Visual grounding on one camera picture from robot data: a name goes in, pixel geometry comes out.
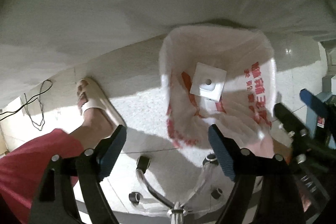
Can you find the beige slipper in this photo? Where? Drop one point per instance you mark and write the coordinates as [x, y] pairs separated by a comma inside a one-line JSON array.
[[105, 106]]

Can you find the red shorts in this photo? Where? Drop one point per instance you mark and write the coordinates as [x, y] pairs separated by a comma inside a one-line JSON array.
[[29, 166]]

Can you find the white plastic bag red print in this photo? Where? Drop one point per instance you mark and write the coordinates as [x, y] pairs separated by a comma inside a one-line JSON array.
[[236, 50]]

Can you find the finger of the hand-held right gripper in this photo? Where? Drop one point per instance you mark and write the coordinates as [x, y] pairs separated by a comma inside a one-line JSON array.
[[311, 99], [286, 116]]

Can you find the person's left leg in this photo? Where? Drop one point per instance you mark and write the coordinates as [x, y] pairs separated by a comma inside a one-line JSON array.
[[92, 127]]

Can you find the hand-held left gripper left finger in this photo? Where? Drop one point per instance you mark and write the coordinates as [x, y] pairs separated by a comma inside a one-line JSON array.
[[113, 151]]

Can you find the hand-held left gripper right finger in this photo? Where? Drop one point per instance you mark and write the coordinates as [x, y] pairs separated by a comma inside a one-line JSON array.
[[223, 154]]

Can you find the white box with round hole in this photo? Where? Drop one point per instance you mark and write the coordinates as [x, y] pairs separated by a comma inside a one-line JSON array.
[[207, 77]]

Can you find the chrome office chair base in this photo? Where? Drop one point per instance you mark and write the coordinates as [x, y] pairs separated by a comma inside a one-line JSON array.
[[155, 190]]

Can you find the black chair caster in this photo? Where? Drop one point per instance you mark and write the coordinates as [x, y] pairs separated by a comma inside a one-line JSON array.
[[135, 197], [216, 193], [143, 162]]

